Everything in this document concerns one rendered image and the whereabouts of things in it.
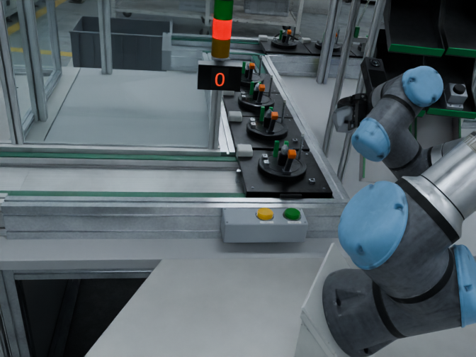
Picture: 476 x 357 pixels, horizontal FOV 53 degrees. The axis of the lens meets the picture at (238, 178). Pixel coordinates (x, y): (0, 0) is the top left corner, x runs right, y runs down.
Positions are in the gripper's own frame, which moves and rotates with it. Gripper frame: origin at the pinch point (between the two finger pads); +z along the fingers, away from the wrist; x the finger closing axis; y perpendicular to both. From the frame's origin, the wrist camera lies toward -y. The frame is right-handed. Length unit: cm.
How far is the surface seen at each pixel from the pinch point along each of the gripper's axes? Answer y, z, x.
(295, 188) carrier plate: 20.8, 11.4, -8.9
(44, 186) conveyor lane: 25, 25, -76
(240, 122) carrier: -3, 47, -18
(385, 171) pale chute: 14.2, 9.7, 16.6
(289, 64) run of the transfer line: -48, 118, 19
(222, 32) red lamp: -18.8, 8.4, -32.3
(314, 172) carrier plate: 15.3, 18.5, -1.3
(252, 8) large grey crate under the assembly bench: -238, 491, 75
